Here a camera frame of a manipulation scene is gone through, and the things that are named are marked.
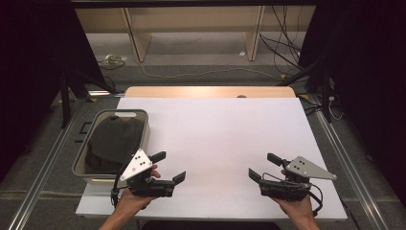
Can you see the black curtain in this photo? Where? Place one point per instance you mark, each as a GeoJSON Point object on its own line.
{"type": "Point", "coordinates": [370, 80]}
{"type": "Point", "coordinates": [28, 64]}

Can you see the small white floor scrap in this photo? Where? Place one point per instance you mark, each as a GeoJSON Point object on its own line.
{"type": "Point", "coordinates": [242, 53]}

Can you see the black tripod stand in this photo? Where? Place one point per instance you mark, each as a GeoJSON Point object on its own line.
{"type": "Point", "coordinates": [325, 96]}
{"type": "Point", "coordinates": [65, 102]}

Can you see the dark grey skirt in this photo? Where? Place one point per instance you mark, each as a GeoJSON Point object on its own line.
{"type": "Point", "coordinates": [113, 140]}

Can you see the person's right hand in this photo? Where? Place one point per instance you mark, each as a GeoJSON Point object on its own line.
{"type": "Point", "coordinates": [298, 209]}

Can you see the aluminium floor rail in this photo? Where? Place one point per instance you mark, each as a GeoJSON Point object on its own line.
{"type": "Point", "coordinates": [41, 179]}
{"type": "Point", "coordinates": [351, 172]}

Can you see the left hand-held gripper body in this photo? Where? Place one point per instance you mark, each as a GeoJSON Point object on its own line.
{"type": "Point", "coordinates": [135, 166]}

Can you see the beige wooden shelf unit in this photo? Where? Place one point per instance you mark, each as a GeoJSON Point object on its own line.
{"type": "Point", "coordinates": [191, 19]}

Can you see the person's dark lap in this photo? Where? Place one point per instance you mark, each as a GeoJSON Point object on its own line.
{"type": "Point", "coordinates": [210, 225]}

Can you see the black overhead frame beam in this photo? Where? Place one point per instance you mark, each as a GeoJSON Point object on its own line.
{"type": "Point", "coordinates": [191, 3]}

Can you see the beige basket with grey rim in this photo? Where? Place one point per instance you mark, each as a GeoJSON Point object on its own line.
{"type": "Point", "coordinates": [78, 166]}

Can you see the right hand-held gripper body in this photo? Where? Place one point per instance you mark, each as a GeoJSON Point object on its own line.
{"type": "Point", "coordinates": [284, 190]}

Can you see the person's left hand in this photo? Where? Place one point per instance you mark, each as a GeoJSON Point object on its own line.
{"type": "Point", "coordinates": [132, 202]}

